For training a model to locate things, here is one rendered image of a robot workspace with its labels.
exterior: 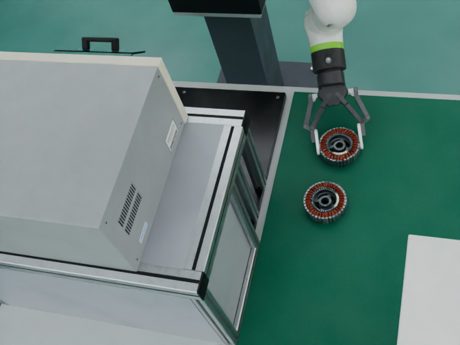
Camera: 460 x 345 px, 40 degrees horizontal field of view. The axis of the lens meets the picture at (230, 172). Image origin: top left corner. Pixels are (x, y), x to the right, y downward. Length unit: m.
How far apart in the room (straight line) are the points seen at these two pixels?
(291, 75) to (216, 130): 1.53
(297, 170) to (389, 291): 0.42
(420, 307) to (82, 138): 0.69
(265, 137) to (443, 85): 1.23
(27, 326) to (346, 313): 0.84
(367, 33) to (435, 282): 2.08
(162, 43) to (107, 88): 1.97
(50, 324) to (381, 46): 1.94
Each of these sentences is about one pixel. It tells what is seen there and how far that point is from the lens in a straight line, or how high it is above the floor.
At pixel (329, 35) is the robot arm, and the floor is 0.96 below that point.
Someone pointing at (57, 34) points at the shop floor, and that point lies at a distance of 3.59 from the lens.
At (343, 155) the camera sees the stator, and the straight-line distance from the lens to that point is 1.72.
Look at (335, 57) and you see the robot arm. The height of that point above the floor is 0.92.
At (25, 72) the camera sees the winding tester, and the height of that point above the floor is 1.32.
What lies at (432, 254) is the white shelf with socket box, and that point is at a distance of 1.12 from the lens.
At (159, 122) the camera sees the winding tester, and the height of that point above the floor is 1.23.
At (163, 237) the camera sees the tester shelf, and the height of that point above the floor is 1.11.
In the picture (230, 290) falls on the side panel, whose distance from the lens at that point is 1.49.
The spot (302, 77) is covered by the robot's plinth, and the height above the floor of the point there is 0.02.
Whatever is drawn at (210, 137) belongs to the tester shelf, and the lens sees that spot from 1.40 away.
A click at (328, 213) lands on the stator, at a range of 1.63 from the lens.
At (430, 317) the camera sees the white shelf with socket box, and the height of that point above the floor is 1.20.
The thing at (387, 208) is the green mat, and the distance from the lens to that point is 1.67.
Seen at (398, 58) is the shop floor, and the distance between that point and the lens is 2.95.
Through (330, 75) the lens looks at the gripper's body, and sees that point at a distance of 1.74.
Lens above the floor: 2.23
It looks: 56 degrees down
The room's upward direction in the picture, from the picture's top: 23 degrees counter-clockwise
